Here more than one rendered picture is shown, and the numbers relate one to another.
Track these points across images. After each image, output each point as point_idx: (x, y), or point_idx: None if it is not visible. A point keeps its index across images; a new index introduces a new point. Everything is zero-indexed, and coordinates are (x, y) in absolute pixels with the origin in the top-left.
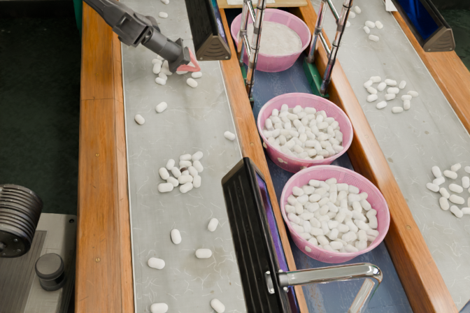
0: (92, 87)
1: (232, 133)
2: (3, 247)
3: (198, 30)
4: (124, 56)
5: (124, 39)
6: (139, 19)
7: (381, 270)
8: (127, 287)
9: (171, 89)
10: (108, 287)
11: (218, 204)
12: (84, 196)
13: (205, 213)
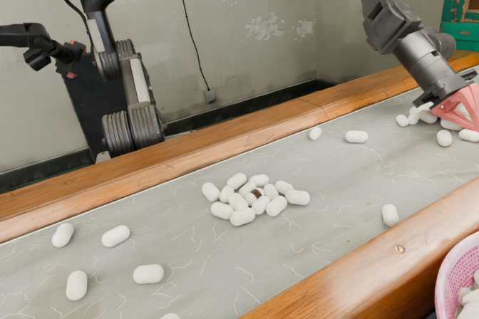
0: (321, 95)
1: (395, 213)
2: (104, 142)
3: None
4: (403, 95)
5: (366, 35)
6: (395, 8)
7: None
8: (24, 223)
9: (405, 133)
10: (22, 204)
11: (209, 268)
12: (162, 144)
13: (181, 258)
